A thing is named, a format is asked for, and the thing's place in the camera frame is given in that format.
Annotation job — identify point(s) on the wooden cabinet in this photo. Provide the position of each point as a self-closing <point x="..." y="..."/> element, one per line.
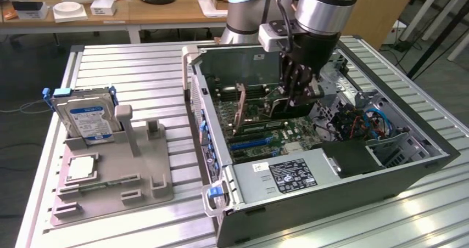
<point x="385" y="12"/>

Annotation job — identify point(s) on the metal socket cover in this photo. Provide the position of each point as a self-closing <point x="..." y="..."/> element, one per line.
<point x="274" y="94"/>

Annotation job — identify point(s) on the expansion card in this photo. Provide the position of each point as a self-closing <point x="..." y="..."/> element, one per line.
<point x="240" y="108"/>

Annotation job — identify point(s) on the orange object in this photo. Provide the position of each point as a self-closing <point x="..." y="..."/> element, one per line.
<point x="8" y="15"/>

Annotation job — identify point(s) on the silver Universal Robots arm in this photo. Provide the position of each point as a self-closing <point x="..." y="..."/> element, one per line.
<point x="322" y="9"/>

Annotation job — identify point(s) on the wooden desk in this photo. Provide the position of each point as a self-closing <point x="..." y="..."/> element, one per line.
<point x="165" y="14"/>

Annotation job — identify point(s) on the perforated metal drive cage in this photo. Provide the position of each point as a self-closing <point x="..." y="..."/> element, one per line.
<point x="344" y="94"/>

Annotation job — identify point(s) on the grey metal disk bay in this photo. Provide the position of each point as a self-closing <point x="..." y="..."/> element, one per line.
<point x="388" y="149"/>

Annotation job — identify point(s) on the hard disk with blue caddy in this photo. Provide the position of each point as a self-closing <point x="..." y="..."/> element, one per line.
<point x="87" y="119"/>

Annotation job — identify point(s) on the black open PC case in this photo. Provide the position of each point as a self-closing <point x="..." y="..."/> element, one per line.
<point x="329" y="212"/>

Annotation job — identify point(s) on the black slanted pole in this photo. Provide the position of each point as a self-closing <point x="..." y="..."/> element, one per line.
<point x="436" y="36"/>

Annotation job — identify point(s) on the white box with black top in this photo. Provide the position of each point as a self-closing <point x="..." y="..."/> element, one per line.
<point x="30" y="10"/>

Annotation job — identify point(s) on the white paper stack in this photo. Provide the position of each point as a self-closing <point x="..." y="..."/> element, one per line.
<point x="213" y="9"/>

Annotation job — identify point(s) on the CPU socket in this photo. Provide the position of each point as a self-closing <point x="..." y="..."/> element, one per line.
<point x="257" y="117"/>

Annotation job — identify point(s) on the small silver heatsink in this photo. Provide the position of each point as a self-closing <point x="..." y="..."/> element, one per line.
<point x="294" y="147"/>

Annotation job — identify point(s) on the grey power supply unit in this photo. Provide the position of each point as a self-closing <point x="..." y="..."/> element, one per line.
<point x="293" y="176"/>

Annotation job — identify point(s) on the silver CPU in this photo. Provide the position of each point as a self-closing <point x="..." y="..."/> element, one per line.
<point x="82" y="168"/>

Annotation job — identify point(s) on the small white box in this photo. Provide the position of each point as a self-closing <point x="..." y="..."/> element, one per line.
<point x="103" y="8"/>

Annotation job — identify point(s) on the grey parts rack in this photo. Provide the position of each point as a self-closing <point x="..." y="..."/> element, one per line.
<point x="117" y="176"/>

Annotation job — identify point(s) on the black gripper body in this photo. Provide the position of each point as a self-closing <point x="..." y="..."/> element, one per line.
<point x="312" y="50"/>

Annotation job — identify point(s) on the green RAM stick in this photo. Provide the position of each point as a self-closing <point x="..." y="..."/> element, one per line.
<point x="102" y="185"/>
<point x="258" y="128"/>

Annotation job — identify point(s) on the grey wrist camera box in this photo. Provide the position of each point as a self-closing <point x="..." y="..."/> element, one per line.
<point x="272" y="36"/>

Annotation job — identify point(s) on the white box with round insert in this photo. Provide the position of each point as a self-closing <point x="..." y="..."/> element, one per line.
<point x="70" y="12"/>

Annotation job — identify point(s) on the blue expansion slot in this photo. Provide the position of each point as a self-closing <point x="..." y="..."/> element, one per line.
<point x="253" y="143"/>

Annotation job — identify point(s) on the white table frame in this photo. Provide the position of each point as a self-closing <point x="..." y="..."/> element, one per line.
<point x="427" y="1"/>

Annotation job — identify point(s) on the green motherboard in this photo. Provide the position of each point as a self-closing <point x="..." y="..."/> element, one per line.
<point x="293" y="132"/>

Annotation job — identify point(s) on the blue case latch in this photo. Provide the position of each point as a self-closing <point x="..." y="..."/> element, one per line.
<point x="213" y="191"/>

